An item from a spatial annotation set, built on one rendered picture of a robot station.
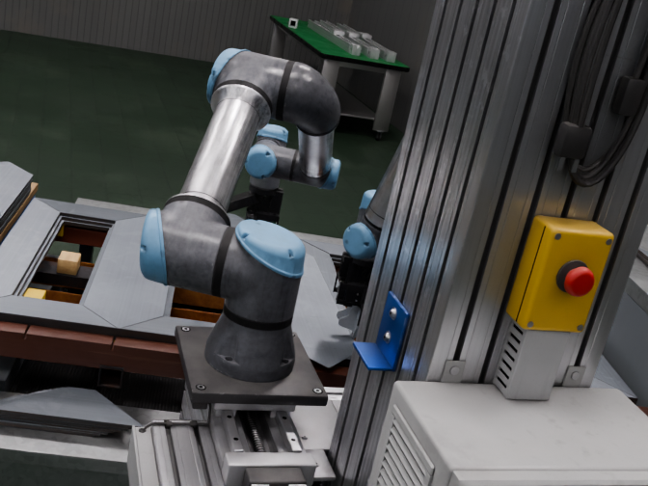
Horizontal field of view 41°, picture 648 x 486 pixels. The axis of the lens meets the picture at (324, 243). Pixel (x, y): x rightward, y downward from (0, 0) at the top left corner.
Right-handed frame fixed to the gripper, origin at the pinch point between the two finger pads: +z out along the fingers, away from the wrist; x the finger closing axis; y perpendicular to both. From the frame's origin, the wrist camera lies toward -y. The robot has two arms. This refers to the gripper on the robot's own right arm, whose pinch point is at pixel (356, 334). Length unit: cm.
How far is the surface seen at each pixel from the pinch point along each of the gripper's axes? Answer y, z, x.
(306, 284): 10.1, 0.7, -27.0
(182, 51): 81, 78, -846
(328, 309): 5.4, 0.7, -13.6
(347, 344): 2.7, 0.6, 5.0
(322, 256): 3, 1, -50
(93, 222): 70, 2, -52
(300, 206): -27, 85, -356
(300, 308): 12.8, 0.7, -11.8
